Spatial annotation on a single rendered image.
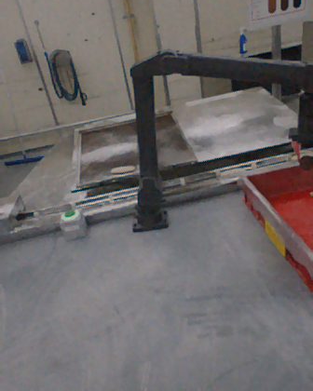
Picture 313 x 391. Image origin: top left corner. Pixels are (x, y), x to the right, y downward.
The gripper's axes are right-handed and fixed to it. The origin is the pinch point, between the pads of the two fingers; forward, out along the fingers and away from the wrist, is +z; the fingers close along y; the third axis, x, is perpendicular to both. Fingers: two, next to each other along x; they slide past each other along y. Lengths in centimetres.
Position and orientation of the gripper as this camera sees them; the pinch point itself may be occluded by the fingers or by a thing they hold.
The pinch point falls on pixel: (306, 159)
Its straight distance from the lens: 109.1
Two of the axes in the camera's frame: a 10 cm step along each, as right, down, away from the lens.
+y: -9.2, -0.3, 4.0
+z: 1.6, 8.8, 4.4
